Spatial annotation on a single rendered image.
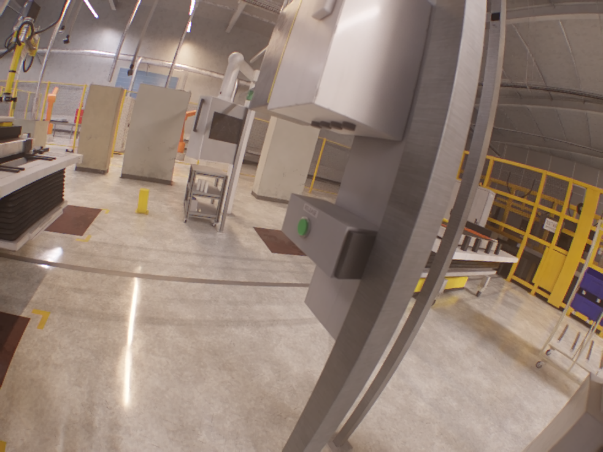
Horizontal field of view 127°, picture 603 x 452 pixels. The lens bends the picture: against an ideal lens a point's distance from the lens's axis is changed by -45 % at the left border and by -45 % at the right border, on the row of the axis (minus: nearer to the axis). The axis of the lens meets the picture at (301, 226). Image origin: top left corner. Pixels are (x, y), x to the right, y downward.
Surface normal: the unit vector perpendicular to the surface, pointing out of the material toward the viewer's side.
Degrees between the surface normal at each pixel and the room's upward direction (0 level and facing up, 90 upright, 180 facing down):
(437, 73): 90
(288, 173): 90
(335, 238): 90
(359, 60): 90
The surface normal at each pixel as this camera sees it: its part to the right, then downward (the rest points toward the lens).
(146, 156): 0.43, 0.33
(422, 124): -0.87, -0.12
